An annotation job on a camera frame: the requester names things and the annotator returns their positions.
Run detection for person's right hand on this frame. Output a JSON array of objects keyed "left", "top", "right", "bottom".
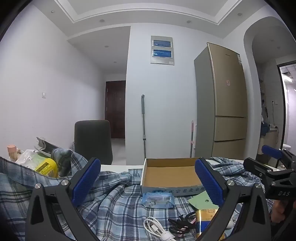
[{"left": 270, "top": 200, "right": 291, "bottom": 225}]

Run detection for dark brown door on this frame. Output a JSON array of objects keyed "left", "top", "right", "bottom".
[{"left": 105, "top": 80, "right": 126, "bottom": 139}]

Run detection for grey electrical panel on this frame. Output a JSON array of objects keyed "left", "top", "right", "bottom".
[{"left": 151, "top": 35, "right": 174, "bottom": 65}]

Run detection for white cable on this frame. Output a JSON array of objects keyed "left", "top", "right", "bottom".
[{"left": 143, "top": 216, "right": 176, "bottom": 240}]

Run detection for gold cigarette pack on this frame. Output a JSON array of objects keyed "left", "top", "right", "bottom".
[{"left": 195, "top": 208, "right": 226, "bottom": 240}]

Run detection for cardboard box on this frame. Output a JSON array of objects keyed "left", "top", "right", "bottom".
[{"left": 140, "top": 158, "right": 206, "bottom": 197}]

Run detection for yellow packet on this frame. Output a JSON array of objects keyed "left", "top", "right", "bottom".
[{"left": 35, "top": 158, "right": 58, "bottom": 178}]

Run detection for blue plaid shirt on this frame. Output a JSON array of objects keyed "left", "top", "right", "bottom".
[{"left": 0, "top": 148, "right": 278, "bottom": 241}]

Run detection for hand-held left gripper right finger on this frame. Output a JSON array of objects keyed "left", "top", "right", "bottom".
[{"left": 195, "top": 158, "right": 271, "bottom": 241}]

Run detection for gold refrigerator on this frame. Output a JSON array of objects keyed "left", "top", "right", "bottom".
[{"left": 194, "top": 42, "right": 248, "bottom": 160}]

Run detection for grey handled mop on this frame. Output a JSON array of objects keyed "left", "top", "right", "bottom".
[{"left": 141, "top": 95, "right": 147, "bottom": 158}]

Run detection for dark grey chair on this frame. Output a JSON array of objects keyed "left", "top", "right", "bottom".
[{"left": 74, "top": 120, "right": 113, "bottom": 165}]

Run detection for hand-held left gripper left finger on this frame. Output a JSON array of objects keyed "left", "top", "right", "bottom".
[{"left": 25, "top": 157, "right": 101, "bottom": 241}]

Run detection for clear plastic bag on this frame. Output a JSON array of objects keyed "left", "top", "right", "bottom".
[{"left": 15, "top": 149, "right": 47, "bottom": 172}]

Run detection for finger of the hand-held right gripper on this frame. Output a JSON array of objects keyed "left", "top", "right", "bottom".
[
  {"left": 262, "top": 145, "right": 296, "bottom": 168},
  {"left": 243, "top": 158, "right": 279, "bottom": 184}
]

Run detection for blue wet wipes packet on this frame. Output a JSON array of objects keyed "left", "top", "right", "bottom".
[{"left": 141, "top": 192, "right": 175, "bottom": 208}]

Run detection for black scissors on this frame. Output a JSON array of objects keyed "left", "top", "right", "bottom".
[{"left": 168, "top": 212, "right": 197, "bottom": 234}]

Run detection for peach round holder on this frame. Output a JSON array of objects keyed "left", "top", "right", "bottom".
[{"left": 7, "top": 145, "right": 18, "bottom": 162}]

